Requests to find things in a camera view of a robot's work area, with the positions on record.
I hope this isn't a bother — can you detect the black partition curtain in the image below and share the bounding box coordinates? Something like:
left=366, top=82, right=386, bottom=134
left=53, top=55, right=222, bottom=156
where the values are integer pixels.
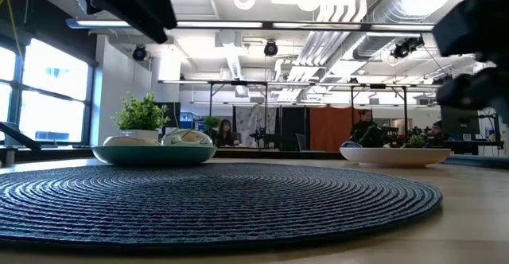
left=281, top=107, right=307, bottom=152

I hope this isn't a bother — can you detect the black background rig frame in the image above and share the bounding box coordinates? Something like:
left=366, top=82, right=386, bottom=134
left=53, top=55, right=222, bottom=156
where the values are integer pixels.
left=208, top=80, right=270, bottom=149
left=349, top=83, right=409, bottom=138

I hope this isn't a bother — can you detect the background green plant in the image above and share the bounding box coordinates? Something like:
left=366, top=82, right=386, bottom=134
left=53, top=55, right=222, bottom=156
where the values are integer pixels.
left=202, top=115, right=221, bottom=136
left=407, top=134, right=427, bottom=149

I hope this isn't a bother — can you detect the small green potted plant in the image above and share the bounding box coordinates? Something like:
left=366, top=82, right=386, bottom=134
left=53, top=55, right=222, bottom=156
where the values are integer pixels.
left=110, top=91, right=172, bottom=142

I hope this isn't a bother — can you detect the yellow cable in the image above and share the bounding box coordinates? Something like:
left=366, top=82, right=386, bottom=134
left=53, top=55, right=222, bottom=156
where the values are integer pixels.
left=0, top=0, right=23, bottom=58

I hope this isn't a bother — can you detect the patterned grey curtain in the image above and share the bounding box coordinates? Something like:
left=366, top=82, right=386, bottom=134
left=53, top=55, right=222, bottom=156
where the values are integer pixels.
left=233, top=105, right=278, bottom=148

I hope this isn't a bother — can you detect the overhead light bar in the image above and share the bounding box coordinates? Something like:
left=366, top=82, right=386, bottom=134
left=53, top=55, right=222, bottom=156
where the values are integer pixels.
left=65, top=17, right=437, bottom=33

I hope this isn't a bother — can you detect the large window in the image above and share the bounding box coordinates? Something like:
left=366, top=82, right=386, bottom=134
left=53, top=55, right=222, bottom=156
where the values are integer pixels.
left=0, top=37, right=95, bottom=146

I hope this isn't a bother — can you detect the orange partition curtain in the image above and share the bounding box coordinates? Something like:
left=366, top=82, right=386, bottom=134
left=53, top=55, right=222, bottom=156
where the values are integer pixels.
left=309, top=107, right=361, bottom=153

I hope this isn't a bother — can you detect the round dark woven placemat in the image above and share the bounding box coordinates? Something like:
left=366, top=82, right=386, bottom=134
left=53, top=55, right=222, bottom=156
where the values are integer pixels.
left=0, top=162, right=444, bottom=253

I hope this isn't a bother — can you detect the teal plate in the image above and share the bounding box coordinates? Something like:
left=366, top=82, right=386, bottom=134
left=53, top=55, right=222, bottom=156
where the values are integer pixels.
left=91, top=144, right=218, bottom=167

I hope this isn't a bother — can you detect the black computer monitor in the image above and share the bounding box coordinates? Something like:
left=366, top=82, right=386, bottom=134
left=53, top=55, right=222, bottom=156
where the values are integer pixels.
left=156, top=102, right=182, bottom=129
left=440, top=105, right=481, bottom=136

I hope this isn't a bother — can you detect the white shallow bowl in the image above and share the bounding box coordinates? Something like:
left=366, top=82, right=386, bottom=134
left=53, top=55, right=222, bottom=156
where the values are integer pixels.
left=340, top=146, right=453, bottom=169

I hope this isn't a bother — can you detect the silver ventilation duct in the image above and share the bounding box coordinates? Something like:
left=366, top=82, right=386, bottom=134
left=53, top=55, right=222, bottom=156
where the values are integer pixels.
left=352, top=0, right=490, bottom=60

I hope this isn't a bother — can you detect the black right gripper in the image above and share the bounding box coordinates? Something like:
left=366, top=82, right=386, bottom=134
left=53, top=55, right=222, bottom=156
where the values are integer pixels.
left=436, top=67, right=509, bottom=126

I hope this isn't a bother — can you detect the person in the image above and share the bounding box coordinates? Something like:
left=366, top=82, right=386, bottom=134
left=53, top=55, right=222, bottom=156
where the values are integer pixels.
left=214, top=118, right=243, bottom=148
left=425, top=119, right=449, bottom=148
left=349, top=108, right=385, bottom=149

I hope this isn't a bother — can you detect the large cream frosted donut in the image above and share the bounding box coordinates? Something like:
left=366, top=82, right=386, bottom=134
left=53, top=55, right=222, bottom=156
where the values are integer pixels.
left=102, top=135, right=161, bottom=147

